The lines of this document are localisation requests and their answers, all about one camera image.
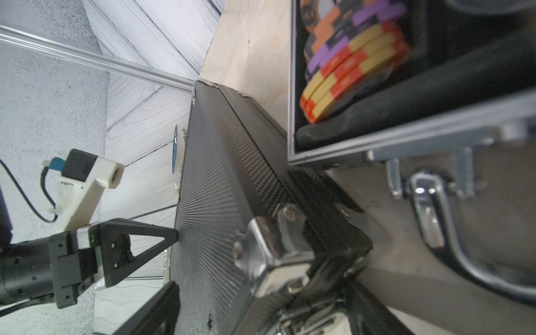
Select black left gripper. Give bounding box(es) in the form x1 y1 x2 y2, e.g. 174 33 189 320
1 219 180 317

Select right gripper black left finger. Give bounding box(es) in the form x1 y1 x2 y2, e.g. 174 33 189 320
114 281 181 334

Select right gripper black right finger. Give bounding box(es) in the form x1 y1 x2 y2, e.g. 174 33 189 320
344 280 413 334

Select black carbon poker case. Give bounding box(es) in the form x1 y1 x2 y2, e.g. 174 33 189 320
170 82 373 334

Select small silver poker case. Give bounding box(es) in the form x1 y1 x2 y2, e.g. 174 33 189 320
288 1 535 306

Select blue floral ceramic bowl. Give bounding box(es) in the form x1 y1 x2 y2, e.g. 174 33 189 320
172 125 188 174

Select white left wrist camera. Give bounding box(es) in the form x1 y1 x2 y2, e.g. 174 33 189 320
43 149 125 233

